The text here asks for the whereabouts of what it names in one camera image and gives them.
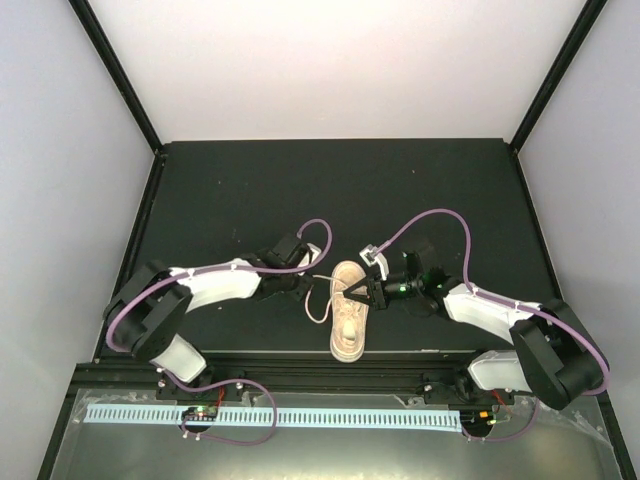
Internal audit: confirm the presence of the beige worn sneaker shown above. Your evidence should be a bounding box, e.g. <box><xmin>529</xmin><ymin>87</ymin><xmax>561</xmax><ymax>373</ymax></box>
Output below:
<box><xmin>330</xmin><ymin>260</ymin><xmax>369</xmax><ymax>363</ymax></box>

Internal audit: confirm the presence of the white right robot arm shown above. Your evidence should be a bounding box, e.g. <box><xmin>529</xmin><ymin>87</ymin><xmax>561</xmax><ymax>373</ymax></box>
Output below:
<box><xmin>344</xmin><ymin>243</ymin><xmax>607</xmax><ymax>410</ymax></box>

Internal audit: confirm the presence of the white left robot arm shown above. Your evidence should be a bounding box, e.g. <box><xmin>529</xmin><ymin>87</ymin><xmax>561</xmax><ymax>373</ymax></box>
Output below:
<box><xmin>104</xmin><ymin>234</ymin><xmax>322</xmax><ymax>399</ymax></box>

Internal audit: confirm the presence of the small right circuit board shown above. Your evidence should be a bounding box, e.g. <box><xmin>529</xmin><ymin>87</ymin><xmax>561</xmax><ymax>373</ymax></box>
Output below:
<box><xmin>472</xmin><ymin>410</ymin><xmax>511</xmax><ymax>425</ymax></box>

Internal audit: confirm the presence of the small circuit board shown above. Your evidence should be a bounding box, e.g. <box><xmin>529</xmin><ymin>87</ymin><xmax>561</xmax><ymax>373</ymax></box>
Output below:
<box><xmin>472</xmin><ymin>410</ymin><xmax>511</xmax><ymax>425</ymax></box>
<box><xmin>181</xmin><ymin>405</ymin><xmax>218</xmax><ymax>422</ymax></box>

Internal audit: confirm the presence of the small left circuit board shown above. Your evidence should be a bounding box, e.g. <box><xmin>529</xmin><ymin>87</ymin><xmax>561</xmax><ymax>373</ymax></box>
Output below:
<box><xmin>181</xmin><ymin>405</ymin><xmax>218</xmax><ymax>422</ymax></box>

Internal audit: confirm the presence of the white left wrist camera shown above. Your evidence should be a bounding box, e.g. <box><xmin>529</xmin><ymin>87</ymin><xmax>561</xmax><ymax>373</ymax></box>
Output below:
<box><xmin>298</xmin><ymin>243</ymin><xmax>322</xmax><ymax>268</ymax></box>

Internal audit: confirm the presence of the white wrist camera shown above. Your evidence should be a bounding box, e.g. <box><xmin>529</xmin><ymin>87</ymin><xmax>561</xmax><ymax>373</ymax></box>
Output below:
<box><xmin>359</xmin><ymin>244</ymin><xmax>389</xmax><ymax>281</ymax></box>
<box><xmin>298</xmin><ymin>243</ymin><xmax>322</xmax><ymax>268</ymax></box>

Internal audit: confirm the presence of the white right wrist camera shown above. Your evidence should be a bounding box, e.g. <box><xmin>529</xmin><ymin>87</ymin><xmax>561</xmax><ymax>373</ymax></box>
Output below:
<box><xmin>359</xmin><ymin>244</ymin><xmax>389</xmax><ymax>281</ymax></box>

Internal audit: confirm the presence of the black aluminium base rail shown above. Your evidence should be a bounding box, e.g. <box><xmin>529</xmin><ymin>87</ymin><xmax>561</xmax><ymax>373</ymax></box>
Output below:
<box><xmin>160</xmin><ymin>352</ymin><xmax>513</xmax><ymax>405</ymax></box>

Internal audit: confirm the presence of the black right floor frame rail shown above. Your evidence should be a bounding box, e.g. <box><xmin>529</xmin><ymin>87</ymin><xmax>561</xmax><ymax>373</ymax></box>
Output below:
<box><xmin>506</xmin><ymin>143</ymin><xmax>564</xmax><ymax>300</ymax></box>

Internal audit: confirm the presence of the black floor frame rail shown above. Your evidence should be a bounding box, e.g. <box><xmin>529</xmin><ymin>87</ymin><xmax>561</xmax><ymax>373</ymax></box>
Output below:
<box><xmin>107</xmin><ymin>147</ymin><xmax>166</xmax><ymax>304</ymax></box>
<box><xmin>506</xmin><ymin>143</ymin><xmax>564</xmax><ymax>300</ymax></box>

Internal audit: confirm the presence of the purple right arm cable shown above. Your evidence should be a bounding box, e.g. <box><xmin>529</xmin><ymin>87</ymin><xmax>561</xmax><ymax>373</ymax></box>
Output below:
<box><xmin>374</xmin><ymin>208</ymin><xmax>612</xmax><ymax>396</ymax></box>

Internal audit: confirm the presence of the black left floor frame rail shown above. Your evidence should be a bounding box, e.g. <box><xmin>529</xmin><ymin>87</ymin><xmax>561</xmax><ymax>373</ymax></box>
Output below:
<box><xmin>107</xmin><ymin>147</ymin><xmax>166</xmax><ymax>304</ymax></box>

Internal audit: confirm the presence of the white slotted cable duct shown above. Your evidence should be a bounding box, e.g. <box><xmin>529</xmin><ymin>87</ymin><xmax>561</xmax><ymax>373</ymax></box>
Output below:
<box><xmin>83</xmin><ymin>404</ymin><xmax>462</xmax><ymax>433</ymax></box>

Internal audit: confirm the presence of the black right corner frame post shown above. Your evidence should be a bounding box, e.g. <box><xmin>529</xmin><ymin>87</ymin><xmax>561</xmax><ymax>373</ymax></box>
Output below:
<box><xmin>509</xmin><ymin>0</ymin><xmax>608</xmax><ymax>154</ymax></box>

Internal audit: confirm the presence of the black corner frame post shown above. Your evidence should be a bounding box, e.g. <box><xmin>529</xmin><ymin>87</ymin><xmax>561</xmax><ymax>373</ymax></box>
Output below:
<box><xmin>68</xmin><ymin>0</ymin><xmax>163</xmax><ymax>154</ymax></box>
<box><xmin>509</xmin><ymin>0</ymin><xmax>608</xmax><ymax>154</ymax></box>

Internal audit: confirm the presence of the black left corner frame post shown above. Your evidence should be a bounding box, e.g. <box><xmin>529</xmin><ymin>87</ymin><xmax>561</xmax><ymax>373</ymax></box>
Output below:
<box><xmin>68</xmin><ymin>0</ymin><xmax>163</xmax><ymax>154</ymax></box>

